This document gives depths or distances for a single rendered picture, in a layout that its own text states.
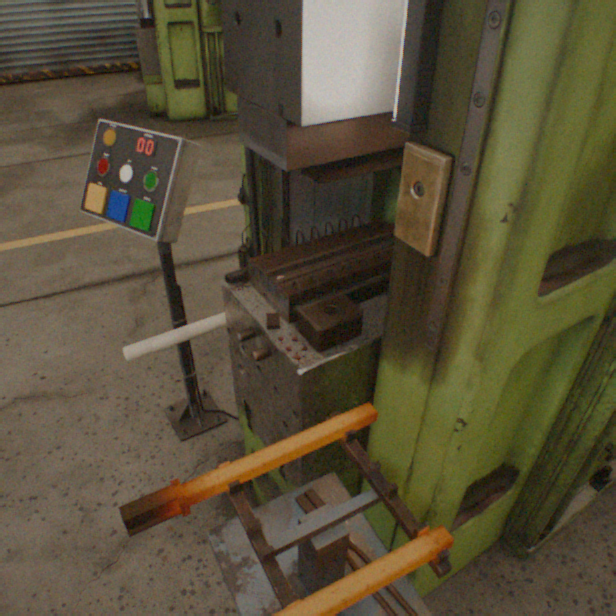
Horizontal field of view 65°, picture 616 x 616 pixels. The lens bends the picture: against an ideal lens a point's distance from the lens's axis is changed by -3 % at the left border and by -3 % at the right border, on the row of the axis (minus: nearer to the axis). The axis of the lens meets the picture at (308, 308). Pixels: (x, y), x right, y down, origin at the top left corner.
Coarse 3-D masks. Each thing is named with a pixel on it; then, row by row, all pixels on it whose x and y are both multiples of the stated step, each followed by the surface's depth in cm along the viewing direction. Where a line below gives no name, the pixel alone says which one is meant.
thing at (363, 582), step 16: (416, 544) 67; (432, 544) 67; (448, 544) 67; (384, 560) 65; (400, 560) 65; (416, 560) 65; (352, 576) 64; (368, 576) 64; (384, 576) 64; (400, 576) 65; (320, 592) 62; (336, 592) 62; (352, 592) 62; (368, 592) 63; (288, 608) 60; (304, 608) 60; (320, 608) 60; (336, 608) 61
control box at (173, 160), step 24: (96, 144) 142; (120, 144) 137; (144, 144) 133; (168, 144) 129; (192, 144) 131; (96, 168) 142; (120, 168) 137; (144, 168) 133; (168, 168) 129; (192, 168) 134; (120, 192) 138; (144, 192) 133; (168, 192) 130; (96, 216) 143; (168, 216) 132; (168, 240) 136
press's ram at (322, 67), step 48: (240, 0) 85; (288, 0) 73; (336, 0) 73; (384, 0) 77; (240, 48) 90; (288, 48) 77; (336, 48) 77; (384, 48) 82; (288, 96) 81; (336, 96) 81; (384, 96) 87
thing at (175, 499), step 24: (360, 408) 87; (312, 432) 83; (336, 432) 83; (264, 456) 79; (288, 456) 80; (192, 480) 75; (216, 480) 75; (240, 480) 77; (144, 504) 70; (168, 504) 72; (192, 504) 74; (144, 528) 71
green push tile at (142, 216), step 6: (138, 204) 133; (144, 204) 132; (150, 204) 131; (138, 210) 134; (144, 210) 133; (150, 210) 131; (132, 216) 135; (138, 216) 134; (144, 216) 133; (150, 216) 132; (132, 222) 135; (138, 222) 134; (144, 222) 133; (150, 222) 132; (144, 228) 133; (150, 228) 133
